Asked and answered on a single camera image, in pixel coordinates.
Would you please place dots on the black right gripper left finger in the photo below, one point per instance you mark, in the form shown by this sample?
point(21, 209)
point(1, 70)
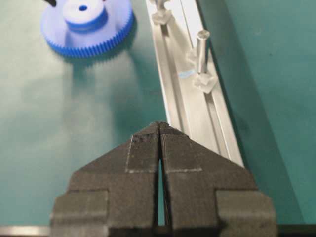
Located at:
point(115, 195)

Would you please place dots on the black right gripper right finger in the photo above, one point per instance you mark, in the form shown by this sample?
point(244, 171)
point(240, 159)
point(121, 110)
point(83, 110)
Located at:
point(207, 195)

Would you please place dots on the large blue plastic gear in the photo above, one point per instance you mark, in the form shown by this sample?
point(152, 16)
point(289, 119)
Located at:
point(86, 28)

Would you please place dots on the steel shaft near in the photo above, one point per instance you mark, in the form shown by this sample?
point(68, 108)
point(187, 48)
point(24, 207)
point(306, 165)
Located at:
point(202, 51)

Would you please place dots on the white shaft bracket far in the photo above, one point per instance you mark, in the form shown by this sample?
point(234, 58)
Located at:
point(161, 17)

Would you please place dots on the white shaft bracket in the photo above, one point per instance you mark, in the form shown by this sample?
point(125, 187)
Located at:
point(161, 17)
point(203, 81)

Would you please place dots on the silver aluminium extrusion rail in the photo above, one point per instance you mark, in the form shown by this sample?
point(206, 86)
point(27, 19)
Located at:
point(204, 117)

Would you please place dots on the white shaft bracket near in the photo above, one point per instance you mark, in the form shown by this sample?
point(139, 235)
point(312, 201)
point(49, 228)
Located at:
point(203, 81)

